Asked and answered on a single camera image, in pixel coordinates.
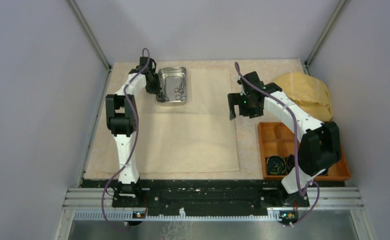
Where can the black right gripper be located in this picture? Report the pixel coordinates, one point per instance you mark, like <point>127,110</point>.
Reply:
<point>236,99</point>

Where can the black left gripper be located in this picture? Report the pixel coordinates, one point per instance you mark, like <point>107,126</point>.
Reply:
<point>156,89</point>

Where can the steel instrument tray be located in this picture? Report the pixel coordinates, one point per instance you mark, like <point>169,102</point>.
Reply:
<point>169,78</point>

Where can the cream cloth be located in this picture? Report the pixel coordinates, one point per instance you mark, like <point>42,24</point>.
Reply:
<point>195,137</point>

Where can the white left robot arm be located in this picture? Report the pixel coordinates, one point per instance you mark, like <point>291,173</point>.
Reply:
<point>122,120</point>

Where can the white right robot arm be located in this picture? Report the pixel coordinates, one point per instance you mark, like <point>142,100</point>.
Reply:
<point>316,143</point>

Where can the steel surgical scissors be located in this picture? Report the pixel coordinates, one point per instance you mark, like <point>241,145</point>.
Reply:
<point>162,97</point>

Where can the steel forceps clamp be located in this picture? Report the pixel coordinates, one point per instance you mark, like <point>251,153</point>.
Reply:
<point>180,91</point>

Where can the wooden compartment tray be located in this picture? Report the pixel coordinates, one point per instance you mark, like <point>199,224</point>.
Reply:
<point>276,139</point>

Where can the yellow crumpled cloth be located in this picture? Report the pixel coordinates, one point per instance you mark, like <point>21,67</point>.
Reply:
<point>309,93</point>

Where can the dark patterned fabric roll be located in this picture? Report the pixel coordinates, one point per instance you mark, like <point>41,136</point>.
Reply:
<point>276,165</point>

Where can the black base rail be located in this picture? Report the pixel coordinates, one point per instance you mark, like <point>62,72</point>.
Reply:
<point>160,193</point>

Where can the aluminium frame rail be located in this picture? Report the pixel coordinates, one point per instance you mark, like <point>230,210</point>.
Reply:
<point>338,213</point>

